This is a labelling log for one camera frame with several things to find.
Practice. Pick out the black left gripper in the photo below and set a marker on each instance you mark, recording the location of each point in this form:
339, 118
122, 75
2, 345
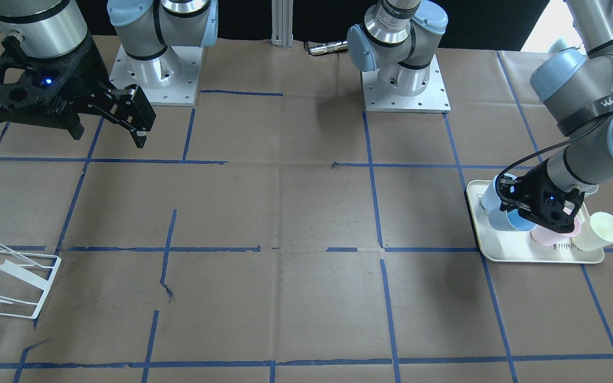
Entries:
536, 182

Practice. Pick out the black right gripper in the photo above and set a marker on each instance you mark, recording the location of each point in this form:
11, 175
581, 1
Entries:
89, 71

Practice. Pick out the white wire cup rack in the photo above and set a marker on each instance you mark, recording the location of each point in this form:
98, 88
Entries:
26, 280

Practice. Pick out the pink plastic cup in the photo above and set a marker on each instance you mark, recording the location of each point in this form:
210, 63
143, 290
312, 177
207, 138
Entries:
546, 237

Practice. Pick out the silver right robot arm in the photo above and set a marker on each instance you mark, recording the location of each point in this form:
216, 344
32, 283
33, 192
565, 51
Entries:
114, 59

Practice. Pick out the light blue ikea cup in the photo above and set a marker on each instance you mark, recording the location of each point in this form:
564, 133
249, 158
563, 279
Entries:
509, 221

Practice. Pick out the cream white plastic cup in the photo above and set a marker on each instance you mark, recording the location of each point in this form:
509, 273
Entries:
596, 232

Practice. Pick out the cream plastic tray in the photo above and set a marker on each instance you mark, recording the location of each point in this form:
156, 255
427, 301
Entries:
500, 246

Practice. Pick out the aluminium frame post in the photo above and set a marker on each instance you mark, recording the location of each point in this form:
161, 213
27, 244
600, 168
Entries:
282, 23

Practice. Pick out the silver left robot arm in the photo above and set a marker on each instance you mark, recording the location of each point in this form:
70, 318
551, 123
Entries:
398, 39

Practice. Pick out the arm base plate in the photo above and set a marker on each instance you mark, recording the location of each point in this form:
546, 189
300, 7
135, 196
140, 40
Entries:
398, 89
169, 80

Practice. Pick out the blue plastic cup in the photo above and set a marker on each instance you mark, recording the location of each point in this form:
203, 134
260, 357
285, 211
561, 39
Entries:
490, 200

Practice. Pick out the grey plastic cup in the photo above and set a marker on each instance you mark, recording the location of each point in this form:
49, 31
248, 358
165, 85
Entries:
590, 189

